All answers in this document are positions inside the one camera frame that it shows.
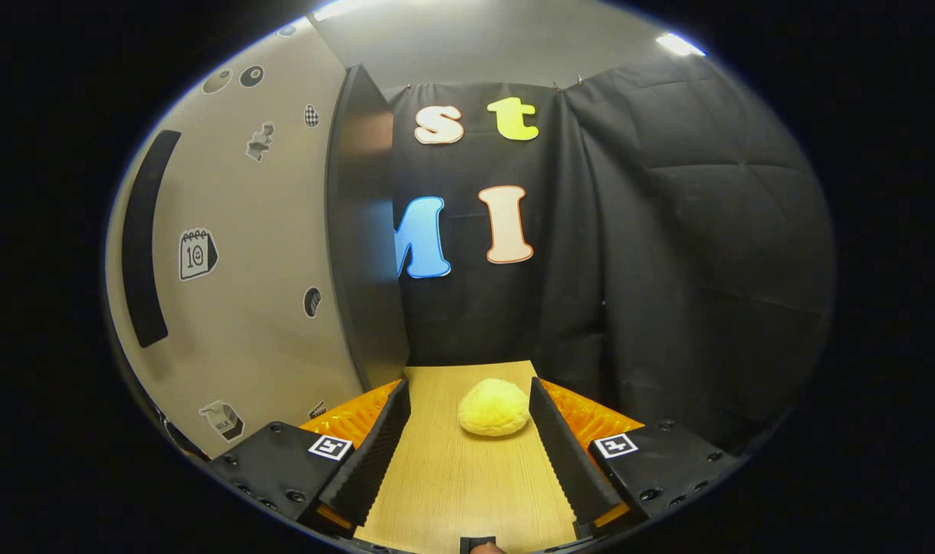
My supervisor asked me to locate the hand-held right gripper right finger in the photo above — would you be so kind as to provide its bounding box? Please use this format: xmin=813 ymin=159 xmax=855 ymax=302
xmin=528 ymin=375 xmax=741 ymax=539

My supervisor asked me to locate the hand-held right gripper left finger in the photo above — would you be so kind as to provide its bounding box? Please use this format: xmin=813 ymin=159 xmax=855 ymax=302
xmin=204 ymin=378 xmax=412 ymax=538

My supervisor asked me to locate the beige cabinet door with stickers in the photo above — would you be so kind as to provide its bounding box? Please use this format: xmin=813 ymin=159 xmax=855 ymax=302
xmin=105 ymin=17 xmax=368 ymax=462

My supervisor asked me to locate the black cabinet door handle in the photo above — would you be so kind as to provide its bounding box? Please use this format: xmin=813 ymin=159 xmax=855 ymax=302
xmin=121 ymin=129 xmax=182 ymax=349

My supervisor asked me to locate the dark grey cabinet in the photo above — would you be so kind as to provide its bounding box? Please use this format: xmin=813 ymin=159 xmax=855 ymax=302
xmin=325 ymin=64 xmax=412 ymax=393

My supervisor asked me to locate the yellow round bun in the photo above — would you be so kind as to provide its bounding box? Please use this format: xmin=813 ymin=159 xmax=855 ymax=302
xmin=457 ymin=377 xmax=531 ymax=438

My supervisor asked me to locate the black backdrop cloth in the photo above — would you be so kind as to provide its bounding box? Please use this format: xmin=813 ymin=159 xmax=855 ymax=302
xmin=386 ymin=58 xmax=835 ymax=455

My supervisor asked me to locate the small ceiling light panel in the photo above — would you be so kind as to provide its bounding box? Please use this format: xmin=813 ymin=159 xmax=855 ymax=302
xmin=655 ymin=32 xmax=707 ymax=58

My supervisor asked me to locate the large ceiling light panel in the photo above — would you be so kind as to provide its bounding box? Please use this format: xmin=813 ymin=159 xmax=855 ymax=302
xmin=312 ymin=0 xmax=408 ymax=22

